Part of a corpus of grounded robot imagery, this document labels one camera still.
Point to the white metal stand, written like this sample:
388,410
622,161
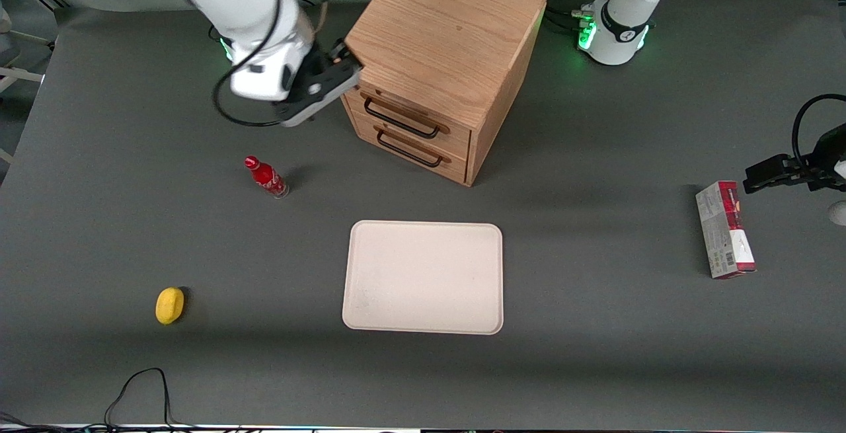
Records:
16,73

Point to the yellow lemon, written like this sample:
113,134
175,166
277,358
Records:
169,305

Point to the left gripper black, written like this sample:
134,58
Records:
814,170

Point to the oak wooden drawer cabinet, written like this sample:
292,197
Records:
449,30

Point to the red plaid grey carton box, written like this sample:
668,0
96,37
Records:
720,228

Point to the white round object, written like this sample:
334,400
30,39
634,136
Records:
838,213

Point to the small red soda bottle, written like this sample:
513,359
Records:
266,177

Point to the cream rectangular tray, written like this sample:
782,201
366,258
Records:
423,277

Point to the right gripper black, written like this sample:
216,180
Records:
326,67

